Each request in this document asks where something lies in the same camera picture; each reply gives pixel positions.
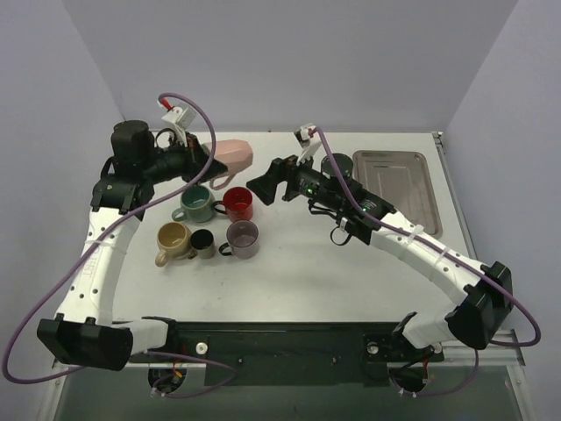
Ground pink faceted mug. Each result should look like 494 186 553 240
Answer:
209 139 253 191

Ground red mug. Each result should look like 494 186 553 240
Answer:
212 187 253 222

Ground green speckled mug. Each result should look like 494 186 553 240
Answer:
171 185 215 224

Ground purple mug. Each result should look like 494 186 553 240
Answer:
218 220 259 260

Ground small brown cup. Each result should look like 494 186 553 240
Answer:
189 229 217 259

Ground beige round mug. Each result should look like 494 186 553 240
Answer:
155 222 196 268

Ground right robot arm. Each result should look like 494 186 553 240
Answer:
246 155 513 359

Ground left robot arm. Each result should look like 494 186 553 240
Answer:
37 120 227 371

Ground metal tray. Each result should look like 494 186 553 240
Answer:
352 150 443 239

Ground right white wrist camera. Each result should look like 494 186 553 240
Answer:
294 124 321 163

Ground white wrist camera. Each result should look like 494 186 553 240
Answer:
162 105 197 145
294 124 321 163

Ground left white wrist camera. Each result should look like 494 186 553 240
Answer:
162 105 197 145

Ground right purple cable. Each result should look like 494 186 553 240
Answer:
310 125 543 398

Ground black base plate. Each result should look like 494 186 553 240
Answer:
131 322 444 387

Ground aluminium rail frame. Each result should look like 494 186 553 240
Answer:
52 130 526 369

